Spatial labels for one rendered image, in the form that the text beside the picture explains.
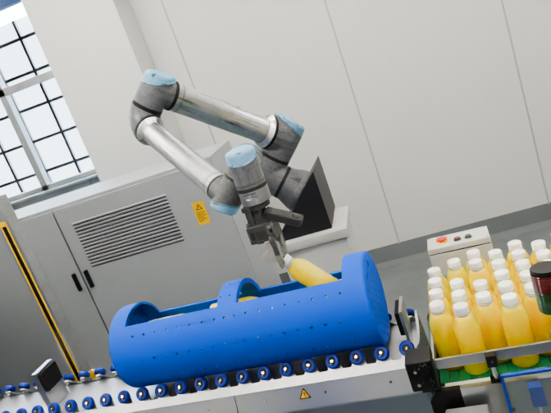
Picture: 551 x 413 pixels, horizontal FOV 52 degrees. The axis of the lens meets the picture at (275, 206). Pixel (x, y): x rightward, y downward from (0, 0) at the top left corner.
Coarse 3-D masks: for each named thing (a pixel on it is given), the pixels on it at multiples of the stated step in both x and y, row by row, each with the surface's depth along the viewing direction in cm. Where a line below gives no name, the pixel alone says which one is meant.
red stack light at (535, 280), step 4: (532, 276) 120; (532, 280) 121; (536, 280) 119; (540, 280) 119; (544, 280) 118; (548, 280) 118; (532, 284) 122; (536, 284) 120; (540, 284) 119; (544, 284) 118; (548, 284) 118; (536, 288) 121; (540, 288) 119; (544, 288) 119; (548, 288) 118; (536, 292) 121; (540, 292) 120; (544, 292) 119; (548, 292) 119
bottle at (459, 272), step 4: (452, 268) 175; (456, 268) 174; (460, 268) 175; (464, 268) 176; (448, 272) 176; (452, 272) 175; (456, 272) 174; (460, 272) 174; (464, 272) 174; (448, 276) 176; (452, 276) 175; (456, 276) 174; (460, 276) 174; (464, 276) 174; (448, 280) 177; (464, 280) 174; (468, 284) 174; (468, 288) 175
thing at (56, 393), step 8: (48, 360) 215; (40, 368) 210; (48, 368) 211; (56, 368) 214; (32, 376) 207; (40, 376) 207; (48, 376) 210; (56, 376) 213; (40, 384) 208; (48, 384) 209; (56, 384) 214; (64, 384) 218; (40, 392) 209; (48, 392) 210; (56, 392) 213; (64, 392) 217; (48, 400) 209; (56, 400) 212
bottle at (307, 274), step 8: (288, 264) 171; (296, 264) 170; (304, 264) 170; (312, 264) 172; (296, 272) 170; (304, 272) 169; (312, 272) 170; (320, 272) 170; (304, 280) 170; (312, 280) 169; (320, 280) 169; (328, 280) 170; (336, 280) 171
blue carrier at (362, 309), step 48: (240, 288) 179; (288, 288) 192; (336, 288) 162; (144, 336) 181; (192, 336) 175; (240, 336) 170; (288, 336) 166; (336, 336) 163; (384, 336) 165; (144, 384) 189
